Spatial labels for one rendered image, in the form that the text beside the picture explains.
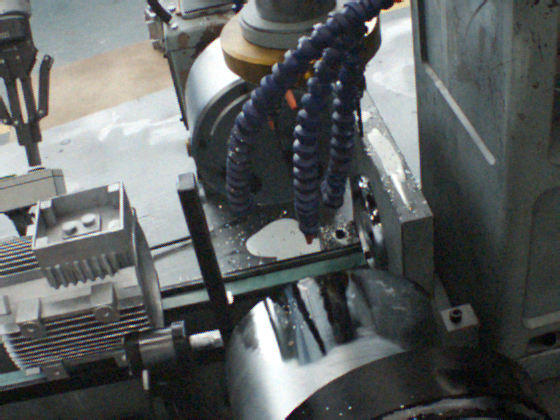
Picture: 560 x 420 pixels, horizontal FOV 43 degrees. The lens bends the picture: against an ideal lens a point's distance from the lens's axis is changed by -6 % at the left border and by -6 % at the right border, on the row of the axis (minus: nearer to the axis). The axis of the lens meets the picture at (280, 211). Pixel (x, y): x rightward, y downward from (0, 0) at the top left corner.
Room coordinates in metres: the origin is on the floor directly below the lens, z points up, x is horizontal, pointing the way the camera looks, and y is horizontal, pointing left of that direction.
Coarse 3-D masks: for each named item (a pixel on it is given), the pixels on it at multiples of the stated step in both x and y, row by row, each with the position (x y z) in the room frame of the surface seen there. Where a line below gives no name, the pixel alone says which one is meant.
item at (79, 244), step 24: (96, 192) 0.79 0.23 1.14; (120, 192) 0.77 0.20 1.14; (48, 216) 0.77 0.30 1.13; (72, 216) 0.78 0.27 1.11; (96, 216) 0.75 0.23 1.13; (120, 216) 0.72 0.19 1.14; (48, 240) 0.70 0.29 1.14; (72, 240) 0.69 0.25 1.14; (96, 240) 0.69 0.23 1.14; (120, 240) 0.69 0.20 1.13; (48, 264) 0.69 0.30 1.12; (72, 264) 0.69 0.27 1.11; (96, 264) 0.69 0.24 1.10; (120, 264) 0.69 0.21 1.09
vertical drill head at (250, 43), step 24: (264, 0) 0.73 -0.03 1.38; (288, 0) 0.71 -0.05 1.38; (312, 0) 0.71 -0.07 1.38; (336, 0) 0.74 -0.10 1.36; (240, 24) 0.75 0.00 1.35; (264, 24) 0.72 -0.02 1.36; (288, 24) 0.71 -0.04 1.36; (312, 24) 0.70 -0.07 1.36; (240, 48) 0.72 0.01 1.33; (264, 48) 0.71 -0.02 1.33; (288, 48) 0.70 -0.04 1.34; (240, 72) 0.70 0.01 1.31; (264, 72) 0.68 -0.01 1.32; (312, 72) 0.67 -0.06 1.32; (360, 72) 0.71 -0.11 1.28; (360, 96) 0.71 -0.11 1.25; (360, 120) 0.72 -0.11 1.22
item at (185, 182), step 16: (176, 176) 0.63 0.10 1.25; (192, 176) 0.62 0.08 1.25; (192, 192) 0.61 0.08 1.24; (192, 208) 0.60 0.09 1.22; (192, 224) 0.60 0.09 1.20; (192, 240) 0.60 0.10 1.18; (208, 240) 0.60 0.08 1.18; (208, 256) 0.60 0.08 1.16; (208, 272) 0.60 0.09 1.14; (208, 288) 0.60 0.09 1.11; (224, 288) 0.61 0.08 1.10; (224, 304) 0.60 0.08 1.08; (224, 320) 0.60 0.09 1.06; (224, 336) 0.60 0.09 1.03
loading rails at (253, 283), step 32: (320, 256) 0.82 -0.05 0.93; (352, 256) 0.81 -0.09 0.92; (160, 288) 0.81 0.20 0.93; (192, 288) 0.81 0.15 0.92; (256, 288) 0.78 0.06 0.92; (192, 320) 0.77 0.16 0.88; (0, 352) 0.76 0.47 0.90; (224, 352) 0.68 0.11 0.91; (0, 384) 0.68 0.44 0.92; (32, 384) 0.66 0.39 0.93; (64, 384) 0.66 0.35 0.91; (96, 384) 0.67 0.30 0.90; (128, 384) 0.67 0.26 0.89; (224, 384) 0.67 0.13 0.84; (0, 416) 0.66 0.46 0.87; (32, 416) 0.66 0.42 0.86; (64, 416) 0.66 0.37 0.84; (96, 416) 0.66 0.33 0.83; (128, 416) 0.66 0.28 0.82; (224, 416) 0.64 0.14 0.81
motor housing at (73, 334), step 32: (0, 256) 0.73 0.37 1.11; (32, 256) 0.73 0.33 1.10; (0, 288) 0.70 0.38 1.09; (32, 288) 0.69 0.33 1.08; (64, 288) 0.69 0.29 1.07; (128, 288) 0.68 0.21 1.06; (0, 320) 0.67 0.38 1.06; (64, 320) 0.65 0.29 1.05; (96, 320) 0.65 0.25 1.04; (128, 320) 0.65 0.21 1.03; (160, 320) 0.73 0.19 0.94; (32, 352) 0.64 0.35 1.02; (64, 352) 0.65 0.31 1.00; (96, 352) 0.65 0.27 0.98
